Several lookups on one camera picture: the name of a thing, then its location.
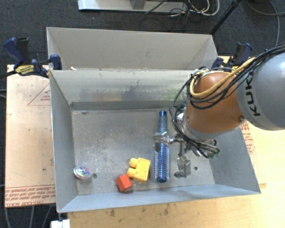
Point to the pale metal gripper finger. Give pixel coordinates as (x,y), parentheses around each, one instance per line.
(185,167)
(162,136)

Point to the clear blue round hairbrush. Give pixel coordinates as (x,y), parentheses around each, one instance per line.
(162,163)

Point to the yellow toy building block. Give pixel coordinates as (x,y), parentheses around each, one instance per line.
(142,168)

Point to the grey metal bin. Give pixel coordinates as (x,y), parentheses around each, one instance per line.
(114,136)

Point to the red wooden block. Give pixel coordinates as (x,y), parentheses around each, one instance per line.
(124,182)

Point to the shiny iridescent ball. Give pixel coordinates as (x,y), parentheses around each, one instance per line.
(82,171)

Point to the brown cardboard board, red print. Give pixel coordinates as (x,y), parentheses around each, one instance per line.
(28,132)

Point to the black cylinder on white bracket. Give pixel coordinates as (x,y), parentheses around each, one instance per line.
(180,116)

